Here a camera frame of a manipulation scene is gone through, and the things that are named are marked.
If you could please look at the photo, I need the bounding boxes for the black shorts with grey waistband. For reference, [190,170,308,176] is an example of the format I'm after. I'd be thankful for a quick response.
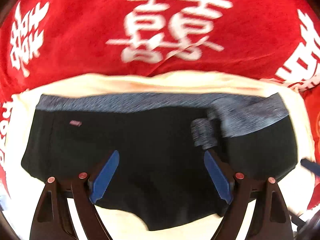
[21,93,297,230]

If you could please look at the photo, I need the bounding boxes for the peach cushion cloth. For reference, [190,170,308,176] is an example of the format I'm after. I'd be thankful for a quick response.
[1,71,315,239]

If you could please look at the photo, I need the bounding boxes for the red floral embroidered pillow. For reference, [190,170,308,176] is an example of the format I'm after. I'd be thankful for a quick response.
[302,85,320,210]

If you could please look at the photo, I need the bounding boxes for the red bedspread with white characters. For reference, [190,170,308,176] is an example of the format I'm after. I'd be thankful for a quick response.
[0,0,320,198]

